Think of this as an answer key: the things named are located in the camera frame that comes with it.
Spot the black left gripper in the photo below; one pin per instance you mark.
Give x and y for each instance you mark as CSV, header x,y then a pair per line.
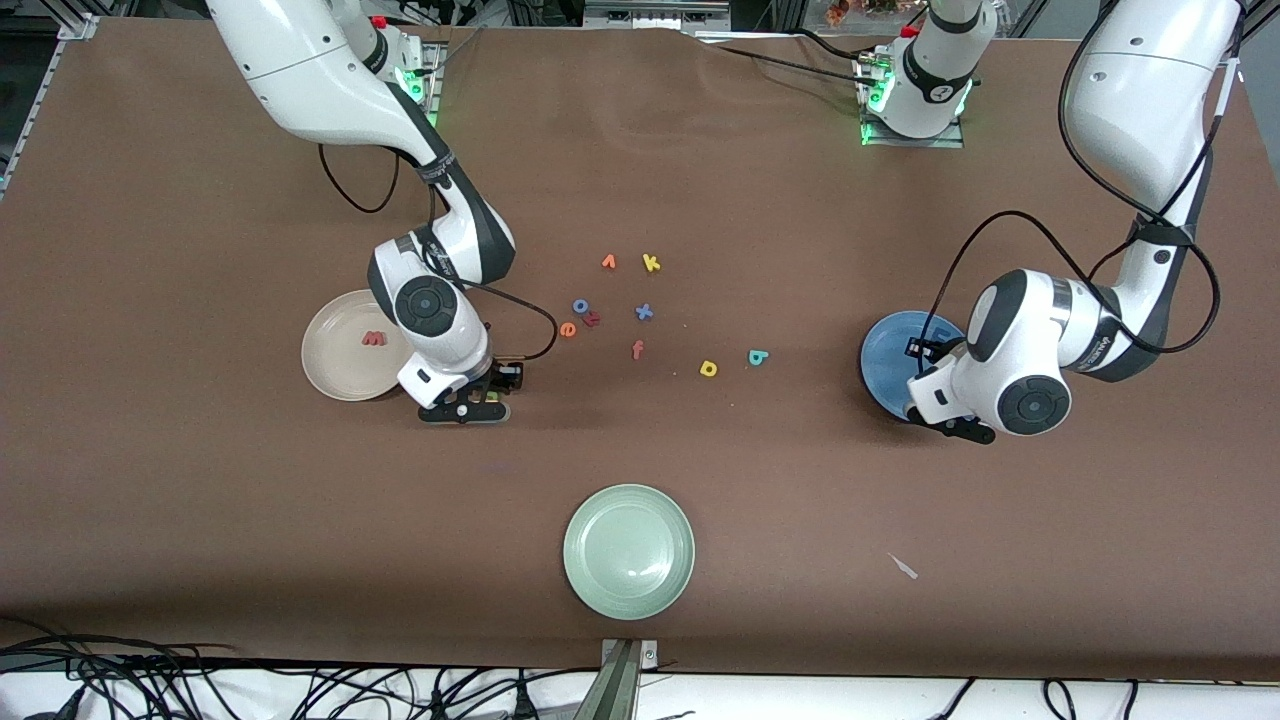
x,y
928,351

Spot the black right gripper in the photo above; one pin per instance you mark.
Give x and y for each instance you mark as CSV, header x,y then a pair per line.
x,y
497,375

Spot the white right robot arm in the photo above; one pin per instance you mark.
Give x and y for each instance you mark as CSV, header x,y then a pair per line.
x,y
300,60

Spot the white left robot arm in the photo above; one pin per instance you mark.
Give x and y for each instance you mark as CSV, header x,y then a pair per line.
x,y
1140,80

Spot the blue plate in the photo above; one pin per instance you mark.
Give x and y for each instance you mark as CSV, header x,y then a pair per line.
x,y
885,365

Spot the beige brown plate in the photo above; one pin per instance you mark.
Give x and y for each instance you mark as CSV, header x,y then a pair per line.
x,y
340,365

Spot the green plate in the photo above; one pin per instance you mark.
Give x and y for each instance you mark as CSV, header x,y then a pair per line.
x,y
628,552

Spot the small white paper scrap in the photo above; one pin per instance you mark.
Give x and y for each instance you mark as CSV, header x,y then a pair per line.
x,y
905,568

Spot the brown paper table cover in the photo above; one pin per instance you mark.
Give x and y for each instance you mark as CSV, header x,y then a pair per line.
x,y
200,500

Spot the grey metal box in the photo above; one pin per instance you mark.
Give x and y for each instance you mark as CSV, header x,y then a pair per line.
x,y
655,12

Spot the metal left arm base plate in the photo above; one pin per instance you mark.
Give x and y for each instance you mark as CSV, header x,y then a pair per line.
x,y
915,142

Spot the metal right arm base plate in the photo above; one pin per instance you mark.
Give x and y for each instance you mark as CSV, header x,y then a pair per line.
x,y
437,70

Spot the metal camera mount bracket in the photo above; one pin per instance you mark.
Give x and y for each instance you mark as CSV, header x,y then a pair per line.
x,y
620,690

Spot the aluminium table edge rail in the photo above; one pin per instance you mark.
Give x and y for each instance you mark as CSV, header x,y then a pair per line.
x,y
40,90

